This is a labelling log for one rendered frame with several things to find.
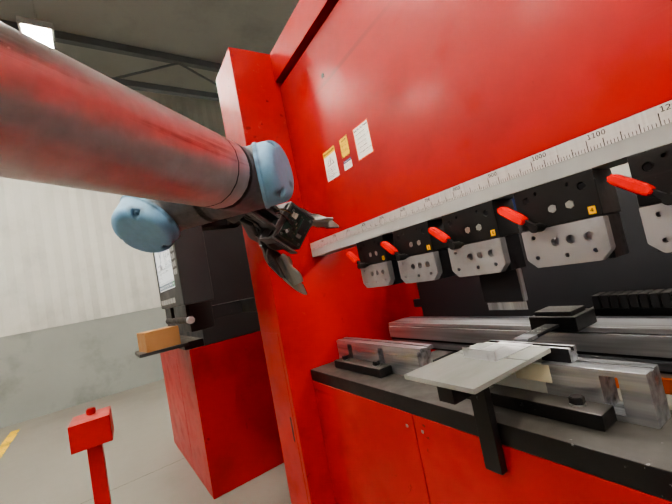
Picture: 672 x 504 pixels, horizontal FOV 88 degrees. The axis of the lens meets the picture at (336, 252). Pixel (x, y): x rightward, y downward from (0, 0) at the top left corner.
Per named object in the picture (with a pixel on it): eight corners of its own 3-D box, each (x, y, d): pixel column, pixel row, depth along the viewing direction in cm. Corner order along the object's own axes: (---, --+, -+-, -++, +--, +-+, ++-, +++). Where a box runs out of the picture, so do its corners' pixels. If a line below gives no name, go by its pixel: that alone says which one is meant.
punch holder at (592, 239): (529, 269, 73) (511, 193, 74) (549, 263, 78) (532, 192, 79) (613, 259, 61) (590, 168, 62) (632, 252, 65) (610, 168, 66)
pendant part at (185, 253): (161, 309, 171) (149, 238, 173) (187, 304, 178) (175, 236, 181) (183, 305, 135) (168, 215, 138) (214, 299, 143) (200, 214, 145)
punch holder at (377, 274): (364, 288, 124) (355, 243, 125) (382, 284, 128) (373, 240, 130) (391, 285, 111) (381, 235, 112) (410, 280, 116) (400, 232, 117)
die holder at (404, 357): (340, 362, 148) (335, 339, 149) (351, 358, 151) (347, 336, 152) (425, 380, 106) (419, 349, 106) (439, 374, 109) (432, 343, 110)
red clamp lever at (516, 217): (496, 205, 73) (539, 226, 67) (508, 204, 75) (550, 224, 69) (493, 213, 74) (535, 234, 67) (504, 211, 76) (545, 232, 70)
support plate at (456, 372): (404, 379, 76) (403, 374, 76) (479, 346, 90) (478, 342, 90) (474, 394, 60) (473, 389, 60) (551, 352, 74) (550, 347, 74)
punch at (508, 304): (486, 311, 87) (478, 273, 88) (491, 309, 88) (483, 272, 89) (525, 310, 79) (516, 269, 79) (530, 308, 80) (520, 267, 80)
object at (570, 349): (486, 354, 88) (483, 342, 89) (493, 351, 90) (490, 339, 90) (571, 363, 71) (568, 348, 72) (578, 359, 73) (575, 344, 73)
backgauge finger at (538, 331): (499, 345, 89) (495, 325, 89) (551, 321, 103) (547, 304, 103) (547, 348, 79) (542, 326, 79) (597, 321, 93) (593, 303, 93)
